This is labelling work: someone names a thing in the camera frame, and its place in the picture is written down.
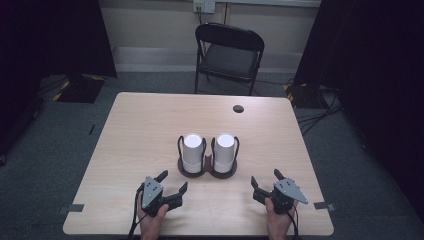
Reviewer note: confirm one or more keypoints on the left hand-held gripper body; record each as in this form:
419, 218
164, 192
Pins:
151, 195

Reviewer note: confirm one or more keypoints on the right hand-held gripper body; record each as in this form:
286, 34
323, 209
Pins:
286, 193

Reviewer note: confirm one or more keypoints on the dark brown cup holder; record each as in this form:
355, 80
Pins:
208, 171

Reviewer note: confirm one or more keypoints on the person's left hand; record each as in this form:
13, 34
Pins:
151, 223

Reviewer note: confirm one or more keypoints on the person's right hand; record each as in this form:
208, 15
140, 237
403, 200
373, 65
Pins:
278, 223

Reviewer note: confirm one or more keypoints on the grey tape strip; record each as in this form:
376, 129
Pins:
71, 208
324, 206

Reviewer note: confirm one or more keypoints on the black table grommet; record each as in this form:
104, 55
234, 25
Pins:
238, 108

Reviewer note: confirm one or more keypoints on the black stand base striped tape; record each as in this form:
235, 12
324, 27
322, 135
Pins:
301, 96
80, 90

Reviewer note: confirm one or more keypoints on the black folding chair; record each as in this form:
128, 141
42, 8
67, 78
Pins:
230, 60

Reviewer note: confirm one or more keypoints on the black curtain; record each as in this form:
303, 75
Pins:
40, 50
376, 83

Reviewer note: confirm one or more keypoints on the grey wall trunking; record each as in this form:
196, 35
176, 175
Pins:
266, 2

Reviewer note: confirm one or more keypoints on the white wall socket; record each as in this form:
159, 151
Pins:
204, 6

